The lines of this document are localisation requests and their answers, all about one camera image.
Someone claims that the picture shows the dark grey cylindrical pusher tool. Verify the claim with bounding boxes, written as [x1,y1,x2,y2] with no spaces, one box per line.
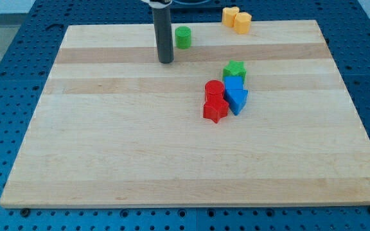
[152,6,174,64]

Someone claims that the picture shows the green star block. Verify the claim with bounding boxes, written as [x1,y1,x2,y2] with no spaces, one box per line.
[222,60,247,82]

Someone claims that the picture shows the red star block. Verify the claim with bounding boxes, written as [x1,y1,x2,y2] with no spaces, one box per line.
[203,98,229,123]

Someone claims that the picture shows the green cylinder block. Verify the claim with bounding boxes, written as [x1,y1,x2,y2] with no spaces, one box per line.
[175,26,191,49]

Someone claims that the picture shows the yellow heart block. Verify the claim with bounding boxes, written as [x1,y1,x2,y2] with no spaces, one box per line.
[222,6,240,28]

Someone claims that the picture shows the yellow hexagon block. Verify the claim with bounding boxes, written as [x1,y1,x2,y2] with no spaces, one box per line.
[233,12,252,34]

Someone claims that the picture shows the red cylinder block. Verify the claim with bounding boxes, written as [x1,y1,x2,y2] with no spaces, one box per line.
[204,80,225,101]

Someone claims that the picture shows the blue cube block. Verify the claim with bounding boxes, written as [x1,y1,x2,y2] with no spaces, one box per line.
[224,76,243,90]

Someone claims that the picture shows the blue triangle block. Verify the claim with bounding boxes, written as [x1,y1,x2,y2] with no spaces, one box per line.
[225,89,249,116]

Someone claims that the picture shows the light wooden board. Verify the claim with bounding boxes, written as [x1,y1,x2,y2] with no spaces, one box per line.
[0,20,370,209]

